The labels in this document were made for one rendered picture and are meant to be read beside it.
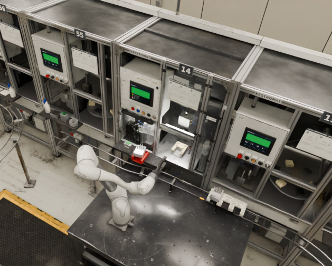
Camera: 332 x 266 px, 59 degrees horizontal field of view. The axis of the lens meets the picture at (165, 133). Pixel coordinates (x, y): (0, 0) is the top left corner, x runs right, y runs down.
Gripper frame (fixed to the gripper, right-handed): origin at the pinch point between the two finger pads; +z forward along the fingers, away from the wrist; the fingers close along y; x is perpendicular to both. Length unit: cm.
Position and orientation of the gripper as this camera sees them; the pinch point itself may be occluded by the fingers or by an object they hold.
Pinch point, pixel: (164, 161)
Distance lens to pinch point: 278.9
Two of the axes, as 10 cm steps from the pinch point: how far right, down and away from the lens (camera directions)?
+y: 0.9, -7.4, -6.7
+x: -8.8, -3.7, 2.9
